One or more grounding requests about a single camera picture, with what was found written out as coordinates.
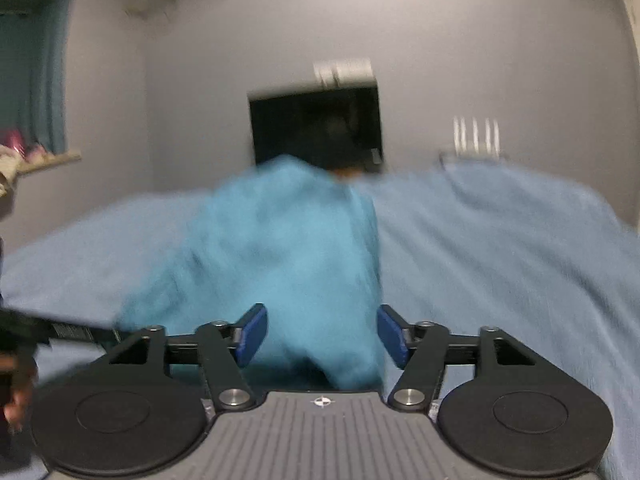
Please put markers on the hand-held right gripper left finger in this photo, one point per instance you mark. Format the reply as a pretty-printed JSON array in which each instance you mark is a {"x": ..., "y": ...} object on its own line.
[{"x": 252, "y": 332}]

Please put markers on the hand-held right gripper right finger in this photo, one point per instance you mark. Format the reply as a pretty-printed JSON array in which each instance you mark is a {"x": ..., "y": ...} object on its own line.
[{"x": 392, "y": 332}]

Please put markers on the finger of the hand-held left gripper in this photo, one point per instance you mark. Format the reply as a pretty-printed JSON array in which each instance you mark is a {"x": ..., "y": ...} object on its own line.
[{"x": 85, "y": 333}]

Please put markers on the person's left hand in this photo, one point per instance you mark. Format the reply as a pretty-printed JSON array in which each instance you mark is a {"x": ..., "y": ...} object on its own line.
[{"x": 19, "y": 390}]

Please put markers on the light blue bed blanket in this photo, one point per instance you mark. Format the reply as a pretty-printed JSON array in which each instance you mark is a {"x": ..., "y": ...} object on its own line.
[{"x": 500, "y": 260}]

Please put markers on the beige cloth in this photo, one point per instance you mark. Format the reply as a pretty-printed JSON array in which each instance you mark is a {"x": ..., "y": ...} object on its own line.
[{"x": 7, "y": 180}]

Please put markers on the wooden television stand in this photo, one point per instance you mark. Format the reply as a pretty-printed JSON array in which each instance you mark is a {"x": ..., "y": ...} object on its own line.
[{"x": 346, "y": 174}]

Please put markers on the pink items on shelf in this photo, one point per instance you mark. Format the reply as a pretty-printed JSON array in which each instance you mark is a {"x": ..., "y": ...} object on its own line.
[{"x": 22, "y": 144}]

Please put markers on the white bottle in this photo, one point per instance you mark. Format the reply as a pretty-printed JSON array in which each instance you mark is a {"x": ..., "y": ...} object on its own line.
[
  {"x": 487, "y": 136},
  {"x": 457, "y": 135},
  {"x": 497, "y": 136}
]

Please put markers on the black television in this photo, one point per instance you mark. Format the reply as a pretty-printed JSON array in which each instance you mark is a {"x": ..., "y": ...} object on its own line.
[{"x": 315, "y": 127}]

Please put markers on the white box on television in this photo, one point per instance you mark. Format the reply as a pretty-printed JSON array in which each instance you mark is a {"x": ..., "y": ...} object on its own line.
[{"x": 345, "y": 74}]

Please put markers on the teal curtain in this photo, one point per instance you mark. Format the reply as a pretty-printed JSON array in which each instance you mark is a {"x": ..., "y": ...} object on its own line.
[{"x": 32, "y": 60}]

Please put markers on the wooden wall shelf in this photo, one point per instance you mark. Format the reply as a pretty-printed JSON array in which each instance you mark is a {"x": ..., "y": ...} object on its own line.
[{"x": 50, "y": 161}]

